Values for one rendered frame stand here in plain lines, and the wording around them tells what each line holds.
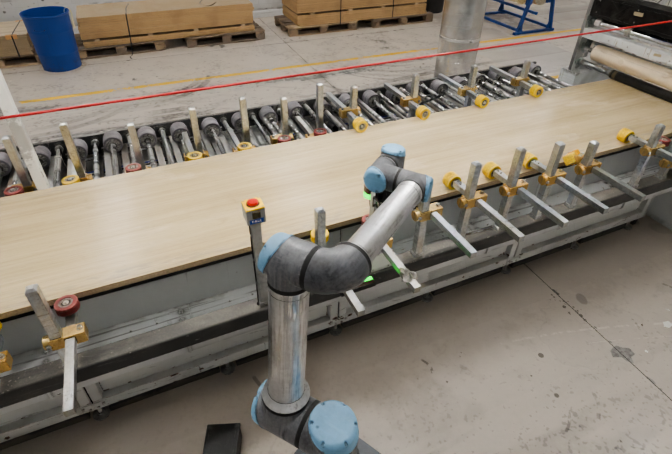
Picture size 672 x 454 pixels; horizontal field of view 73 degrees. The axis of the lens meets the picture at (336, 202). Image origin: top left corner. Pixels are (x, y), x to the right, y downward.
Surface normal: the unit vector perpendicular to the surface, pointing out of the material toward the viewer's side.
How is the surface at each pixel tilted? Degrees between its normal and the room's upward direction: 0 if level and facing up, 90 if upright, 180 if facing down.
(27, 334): 90
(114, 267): 0
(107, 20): 90
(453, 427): 0
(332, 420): 5
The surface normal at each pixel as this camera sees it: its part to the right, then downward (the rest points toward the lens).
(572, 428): 0.01, -0.81
